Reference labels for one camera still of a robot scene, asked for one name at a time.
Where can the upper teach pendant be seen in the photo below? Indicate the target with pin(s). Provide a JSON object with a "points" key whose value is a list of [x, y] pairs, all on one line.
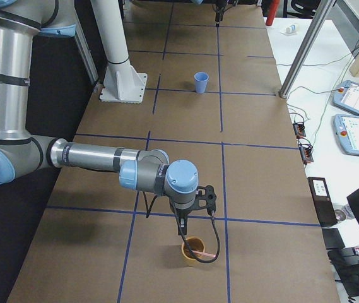
{"points": [[346, 97]]}

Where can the red cylinder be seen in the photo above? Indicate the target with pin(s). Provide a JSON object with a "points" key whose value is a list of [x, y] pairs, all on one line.
{"points": [[272, 12]]}

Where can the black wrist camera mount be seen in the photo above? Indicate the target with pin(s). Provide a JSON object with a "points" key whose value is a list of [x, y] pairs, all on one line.
{"points": [[206, 199]]}

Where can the pink chopstick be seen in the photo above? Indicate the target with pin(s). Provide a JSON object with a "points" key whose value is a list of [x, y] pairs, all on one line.
{"points": [[200, 253]]}

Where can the orange black adapter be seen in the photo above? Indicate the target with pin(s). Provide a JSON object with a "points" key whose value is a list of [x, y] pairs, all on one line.
{"points": [[306, 152], [299, 129]]}

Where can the black box with label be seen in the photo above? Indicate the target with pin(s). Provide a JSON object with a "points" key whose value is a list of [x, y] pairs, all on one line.
{"points": [[322, 201]]}

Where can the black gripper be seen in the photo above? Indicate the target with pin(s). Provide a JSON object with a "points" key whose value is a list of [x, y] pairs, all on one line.
{"points": [[219, 7], [182, 213]]}

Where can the upper orange black adapter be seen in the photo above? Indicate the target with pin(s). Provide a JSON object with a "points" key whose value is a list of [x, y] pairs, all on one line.
{"points": [[299, 129]]}

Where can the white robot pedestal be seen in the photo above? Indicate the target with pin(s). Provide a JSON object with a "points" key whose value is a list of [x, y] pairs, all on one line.
{"points": [[122, 83]]}

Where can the blue ribbed cup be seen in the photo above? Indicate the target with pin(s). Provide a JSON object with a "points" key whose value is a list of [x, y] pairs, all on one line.
{"points": [[201, 81]]}

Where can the yellow cup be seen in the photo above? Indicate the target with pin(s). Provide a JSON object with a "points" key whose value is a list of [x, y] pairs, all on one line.
{"points": [[197, 245]]}

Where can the lower orange black adapter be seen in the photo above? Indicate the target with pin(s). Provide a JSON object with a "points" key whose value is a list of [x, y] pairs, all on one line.
{"points": [[306, 152]]}

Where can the aluminium frame post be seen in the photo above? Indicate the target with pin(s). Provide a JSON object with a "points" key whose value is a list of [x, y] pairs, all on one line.
{"points": [[306, 45]]}

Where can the teach pendant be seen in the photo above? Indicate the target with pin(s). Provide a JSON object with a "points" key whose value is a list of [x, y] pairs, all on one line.
{"points": [[346, 97], [346, 129]]}

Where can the lower teach pendant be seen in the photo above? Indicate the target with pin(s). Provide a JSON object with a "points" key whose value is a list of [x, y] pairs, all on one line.
{"points": [[346, 129]]}

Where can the aluminium rail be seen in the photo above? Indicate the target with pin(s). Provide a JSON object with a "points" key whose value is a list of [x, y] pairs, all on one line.
{"points": [[85, 54]]}

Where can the white bottle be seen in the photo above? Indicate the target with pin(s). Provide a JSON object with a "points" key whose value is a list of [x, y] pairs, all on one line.
{"points": [[292, 29]]}

